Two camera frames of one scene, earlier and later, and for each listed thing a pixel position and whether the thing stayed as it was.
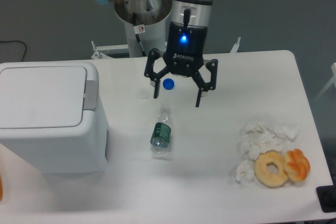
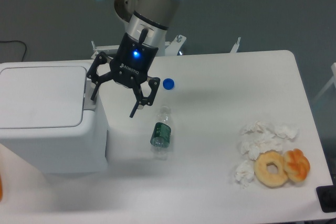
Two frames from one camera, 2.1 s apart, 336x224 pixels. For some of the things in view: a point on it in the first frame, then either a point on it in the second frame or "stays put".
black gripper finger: [212, 66] to [154, 83]
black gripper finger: [154, 54] to [101, 58]
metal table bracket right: [235, 47] stays put
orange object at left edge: [1, 188] stays put
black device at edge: [326, 195] stays put
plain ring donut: [272, 180] stays put
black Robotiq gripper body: [185, 49] to [130, 63]
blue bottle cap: [168, 83] stays put
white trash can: [49, 116] stays put
